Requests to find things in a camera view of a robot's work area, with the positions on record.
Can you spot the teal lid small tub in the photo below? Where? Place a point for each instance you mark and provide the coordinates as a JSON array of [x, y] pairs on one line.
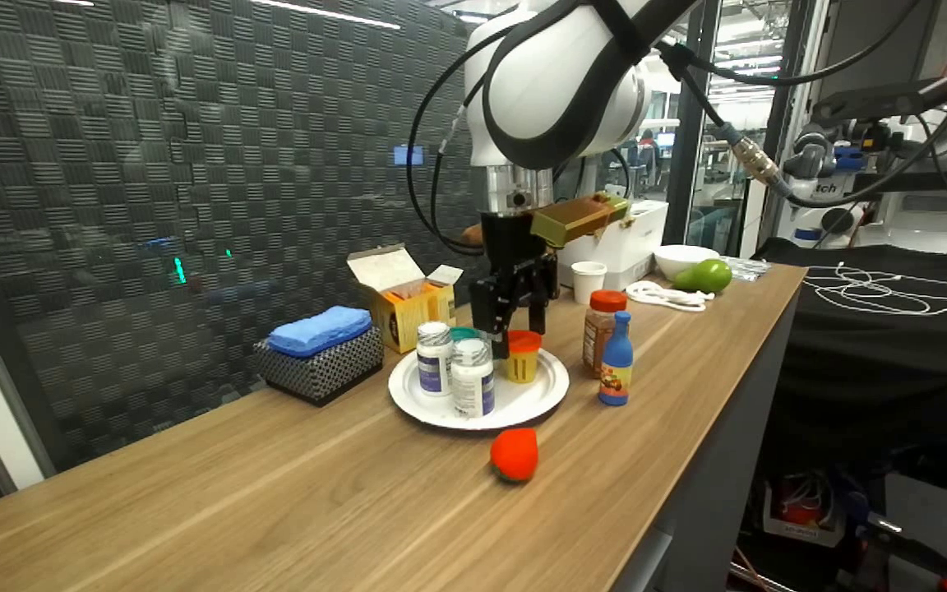
[[464, 333]]

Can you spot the dark monitor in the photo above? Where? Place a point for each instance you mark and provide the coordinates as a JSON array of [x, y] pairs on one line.
[[878, 50]]

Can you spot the white lab equipment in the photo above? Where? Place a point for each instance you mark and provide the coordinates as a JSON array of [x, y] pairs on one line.
[[824, 199]]

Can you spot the white paper plate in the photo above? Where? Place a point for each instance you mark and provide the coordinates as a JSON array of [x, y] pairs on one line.
[[527, 398]]

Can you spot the white paper cup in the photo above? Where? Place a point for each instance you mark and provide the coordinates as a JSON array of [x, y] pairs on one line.
[[588, 283]]

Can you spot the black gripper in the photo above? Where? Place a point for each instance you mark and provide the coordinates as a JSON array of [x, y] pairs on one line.
[[515, 252]]

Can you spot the open yellow cardboard box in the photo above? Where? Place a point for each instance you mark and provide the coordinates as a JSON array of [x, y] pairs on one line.
[[410, 314]]

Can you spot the orange red ball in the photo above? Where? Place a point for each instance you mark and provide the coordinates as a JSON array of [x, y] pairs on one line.
[[515, 455]]

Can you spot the red object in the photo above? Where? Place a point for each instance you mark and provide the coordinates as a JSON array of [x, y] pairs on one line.
[[803, 512]]

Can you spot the white bowl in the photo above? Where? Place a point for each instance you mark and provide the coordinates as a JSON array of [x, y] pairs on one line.
[[676, 256]]

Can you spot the blue bottle colourful label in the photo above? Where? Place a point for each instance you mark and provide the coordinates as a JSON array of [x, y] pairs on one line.
[[615, 367]]

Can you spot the orange lid yellow tub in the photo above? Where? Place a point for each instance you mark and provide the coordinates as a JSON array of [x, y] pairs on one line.
[[525, 357]]

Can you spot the grey woven basket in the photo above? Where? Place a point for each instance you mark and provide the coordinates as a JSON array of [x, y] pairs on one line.
[[297, 377]]

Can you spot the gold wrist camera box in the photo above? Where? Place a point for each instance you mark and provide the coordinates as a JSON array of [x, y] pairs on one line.
[[575, 219]]

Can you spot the white bottle blue label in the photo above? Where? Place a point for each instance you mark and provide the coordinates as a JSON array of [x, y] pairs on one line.
[[433, 360]]

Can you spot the blue sponge cloth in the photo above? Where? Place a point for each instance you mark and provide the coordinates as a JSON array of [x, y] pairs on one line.
[[320, 330]]

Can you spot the green mango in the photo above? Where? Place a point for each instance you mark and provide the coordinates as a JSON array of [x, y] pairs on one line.
[[704, 274]]

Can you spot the orange lid spice jar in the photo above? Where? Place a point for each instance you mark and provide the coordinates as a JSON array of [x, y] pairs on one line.
[[598, 330]]

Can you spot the white pill bottle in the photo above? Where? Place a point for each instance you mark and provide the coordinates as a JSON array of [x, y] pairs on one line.
[[471, 382]]

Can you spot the black covered table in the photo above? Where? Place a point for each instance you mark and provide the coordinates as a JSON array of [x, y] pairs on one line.
[[878, 348]]

